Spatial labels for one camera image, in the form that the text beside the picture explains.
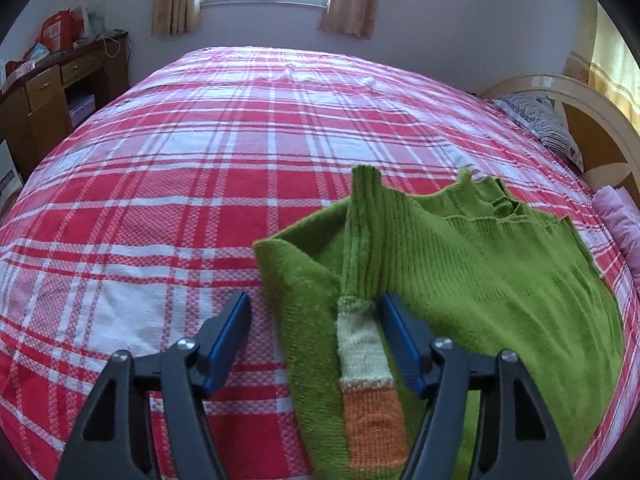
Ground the cream wooden headboard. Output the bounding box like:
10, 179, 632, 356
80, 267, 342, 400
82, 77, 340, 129
482, 74, 639, 203

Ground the green knit sweater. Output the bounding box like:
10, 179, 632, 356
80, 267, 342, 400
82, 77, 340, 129
254, 166, 625, 479

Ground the pink folded blanket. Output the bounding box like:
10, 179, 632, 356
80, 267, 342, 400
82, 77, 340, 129
592, 185, 640, 287

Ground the striped pillow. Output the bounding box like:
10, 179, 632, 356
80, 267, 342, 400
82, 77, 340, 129
491, 91, 584, 172

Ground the yellow curtain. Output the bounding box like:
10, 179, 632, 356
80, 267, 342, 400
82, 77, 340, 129
563, 0, 639, 130

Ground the red gift bag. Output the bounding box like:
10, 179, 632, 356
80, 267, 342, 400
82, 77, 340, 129
38, 9, 84, 52

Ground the wooden desk with drawers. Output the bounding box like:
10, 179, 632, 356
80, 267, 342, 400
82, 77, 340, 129
1, 29, 129, 180

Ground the red plaid bed sheet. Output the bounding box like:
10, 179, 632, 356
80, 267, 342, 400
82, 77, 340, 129
1, 48, 639, 479

